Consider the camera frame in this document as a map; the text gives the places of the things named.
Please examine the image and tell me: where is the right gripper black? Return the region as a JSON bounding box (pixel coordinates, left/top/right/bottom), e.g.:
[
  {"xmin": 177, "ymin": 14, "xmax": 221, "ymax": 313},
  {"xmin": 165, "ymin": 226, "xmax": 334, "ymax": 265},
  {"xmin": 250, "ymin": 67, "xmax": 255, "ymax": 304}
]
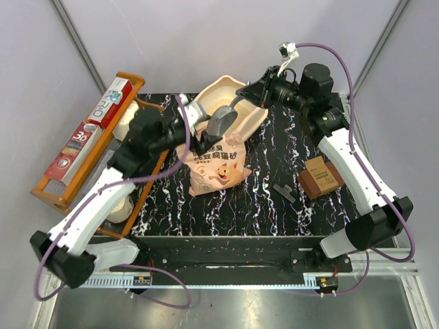
[{"xmin": 237, "ymin": 65, "xmax": 311, "ymax": 114}]

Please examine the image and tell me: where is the grey metal scoop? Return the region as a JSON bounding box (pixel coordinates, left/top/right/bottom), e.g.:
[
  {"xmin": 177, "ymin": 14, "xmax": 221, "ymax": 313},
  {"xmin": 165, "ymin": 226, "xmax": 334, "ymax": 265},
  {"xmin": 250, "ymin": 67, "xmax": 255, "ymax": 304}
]
[{"xmin": 206, "ymin": 96, "xmax": 243, "ymax": 136}]

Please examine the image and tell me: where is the pink cat litter bag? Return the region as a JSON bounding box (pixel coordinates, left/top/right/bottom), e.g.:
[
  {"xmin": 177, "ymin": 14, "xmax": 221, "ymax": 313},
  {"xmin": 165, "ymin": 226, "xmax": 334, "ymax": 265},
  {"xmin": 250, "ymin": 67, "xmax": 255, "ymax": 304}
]
[{"xmin": 184, "ymin": 132, "xmax": 251, "ymax": 197}]

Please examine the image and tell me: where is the grey bag clip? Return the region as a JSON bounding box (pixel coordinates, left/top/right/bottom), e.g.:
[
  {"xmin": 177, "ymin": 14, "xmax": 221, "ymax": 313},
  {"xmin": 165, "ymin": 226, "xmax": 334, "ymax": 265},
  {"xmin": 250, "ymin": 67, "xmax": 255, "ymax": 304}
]
[{"xmin": 273, "ymin": 184, "xmax": 296, "ymax": 204}]

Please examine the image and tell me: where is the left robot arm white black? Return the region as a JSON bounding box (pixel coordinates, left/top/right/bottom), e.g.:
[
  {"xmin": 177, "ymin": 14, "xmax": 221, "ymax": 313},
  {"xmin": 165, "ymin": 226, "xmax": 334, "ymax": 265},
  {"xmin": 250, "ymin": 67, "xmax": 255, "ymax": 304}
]
[{"xmin": 30, "ymin": 104, "xmax": 218, "ymax": 289}]

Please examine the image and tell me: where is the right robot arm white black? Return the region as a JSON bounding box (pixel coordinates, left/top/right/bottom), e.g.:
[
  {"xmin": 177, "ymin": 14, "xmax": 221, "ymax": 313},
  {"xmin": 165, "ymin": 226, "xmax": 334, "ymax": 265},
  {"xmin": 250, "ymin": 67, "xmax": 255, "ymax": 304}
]
[{"xmin": 236, "ymin": 63, "xmax": 414, "ymax": 271}]

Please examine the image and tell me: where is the cream plastic litter box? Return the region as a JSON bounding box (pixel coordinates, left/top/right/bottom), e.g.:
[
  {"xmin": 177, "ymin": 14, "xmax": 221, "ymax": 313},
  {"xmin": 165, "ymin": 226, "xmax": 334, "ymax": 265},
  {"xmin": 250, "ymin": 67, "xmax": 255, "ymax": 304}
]
[{"xmin": 191, "ymin": 75, "xmax": 269, "ymax": 141}]

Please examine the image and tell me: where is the red white RiO toothpaste box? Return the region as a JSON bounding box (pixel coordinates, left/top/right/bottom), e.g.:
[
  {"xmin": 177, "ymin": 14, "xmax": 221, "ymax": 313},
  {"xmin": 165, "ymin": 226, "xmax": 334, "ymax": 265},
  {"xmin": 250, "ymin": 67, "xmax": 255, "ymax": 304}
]
[{"xmin": 87, "ymin": 77, "xmax": 132, "ymax": 129}]

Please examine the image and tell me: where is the red 3D toothpaste box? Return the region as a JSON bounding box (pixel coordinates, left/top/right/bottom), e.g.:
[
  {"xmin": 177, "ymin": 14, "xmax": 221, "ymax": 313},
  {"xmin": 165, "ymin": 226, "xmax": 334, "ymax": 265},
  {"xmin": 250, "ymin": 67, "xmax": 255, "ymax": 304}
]
[{"xmin": 44, "ymin": 121, "xmax": 103, "ymax": 186}]

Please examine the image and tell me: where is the white plastic bottle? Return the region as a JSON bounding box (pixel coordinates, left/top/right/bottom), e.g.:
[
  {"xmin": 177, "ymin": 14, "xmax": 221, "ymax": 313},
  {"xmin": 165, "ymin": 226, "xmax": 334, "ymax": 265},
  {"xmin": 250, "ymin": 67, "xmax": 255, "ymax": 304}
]
[{"xmin": 112, "ymin": 101, "xmax": 139, "ymax": 141}]

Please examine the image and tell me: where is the orange wooden shelf rack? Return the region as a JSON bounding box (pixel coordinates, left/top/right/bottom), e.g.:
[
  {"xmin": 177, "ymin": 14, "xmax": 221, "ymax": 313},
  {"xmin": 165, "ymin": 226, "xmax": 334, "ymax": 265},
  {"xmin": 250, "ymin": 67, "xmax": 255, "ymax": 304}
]
[{"xmin": 29, "ymin": 71, "xmax": 169, "ymax": 239}]

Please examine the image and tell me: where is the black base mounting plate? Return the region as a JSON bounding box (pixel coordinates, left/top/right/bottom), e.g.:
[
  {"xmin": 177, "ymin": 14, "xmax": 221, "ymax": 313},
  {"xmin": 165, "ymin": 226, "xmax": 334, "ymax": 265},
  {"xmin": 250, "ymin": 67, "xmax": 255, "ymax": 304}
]
[{"xmin": 131, "ymin": 235, "xmax": 353, "ymax": 274}]

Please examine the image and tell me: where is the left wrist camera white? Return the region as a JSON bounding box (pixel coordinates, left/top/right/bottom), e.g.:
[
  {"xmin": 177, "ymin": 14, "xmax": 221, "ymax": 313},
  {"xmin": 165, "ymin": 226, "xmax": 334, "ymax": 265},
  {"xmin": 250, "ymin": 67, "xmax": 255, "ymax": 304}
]
[{"xmin": 177, "ymin": 93, "xmax": 211, "ymax": 131}]

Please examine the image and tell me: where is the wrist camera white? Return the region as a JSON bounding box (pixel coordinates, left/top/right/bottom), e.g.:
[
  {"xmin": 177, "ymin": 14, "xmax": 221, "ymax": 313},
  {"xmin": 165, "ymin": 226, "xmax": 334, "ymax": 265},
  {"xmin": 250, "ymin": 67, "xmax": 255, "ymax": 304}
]
[
  {"xmin": 177, "ymin": 93, "xmax": 211, "ymax": 131},
  {"xmin": 277, "ymin": 42, "xmax": 299, "ymax": 77}
]

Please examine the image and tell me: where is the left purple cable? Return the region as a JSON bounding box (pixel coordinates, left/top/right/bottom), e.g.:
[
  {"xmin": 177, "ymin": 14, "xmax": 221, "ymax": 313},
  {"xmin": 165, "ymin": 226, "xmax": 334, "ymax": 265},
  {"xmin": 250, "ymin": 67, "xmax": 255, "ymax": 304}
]
[{"xmin": 34, "ymin": 94, "xmax": 193, "ymax": 308}]

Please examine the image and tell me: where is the purple cable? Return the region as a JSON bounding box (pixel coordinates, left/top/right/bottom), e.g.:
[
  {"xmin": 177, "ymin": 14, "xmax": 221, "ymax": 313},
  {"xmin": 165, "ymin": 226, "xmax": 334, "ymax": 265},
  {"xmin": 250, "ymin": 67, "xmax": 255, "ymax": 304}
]
[
  {"xmin": 296, "ymin": 42, "xmax": 416, "ymax": 297},
  {"xmin": 34, "ymin": 94, "xmax": 193, "ymax": 308}
]

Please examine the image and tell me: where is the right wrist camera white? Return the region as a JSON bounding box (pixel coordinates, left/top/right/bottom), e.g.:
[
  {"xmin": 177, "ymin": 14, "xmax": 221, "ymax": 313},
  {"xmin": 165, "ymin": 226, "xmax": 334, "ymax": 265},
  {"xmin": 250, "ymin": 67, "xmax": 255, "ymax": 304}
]
[{"xmin": 277, "ymin": 42, "xmax": 299, "ymax": 77}]

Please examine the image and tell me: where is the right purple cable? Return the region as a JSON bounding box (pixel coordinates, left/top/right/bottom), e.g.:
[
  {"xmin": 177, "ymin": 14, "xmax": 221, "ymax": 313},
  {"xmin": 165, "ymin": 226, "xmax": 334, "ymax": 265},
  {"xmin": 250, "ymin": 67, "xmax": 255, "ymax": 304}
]
[{"xmin": 296, "ymin": 42, "xmax": 416, "ymax": 297}]

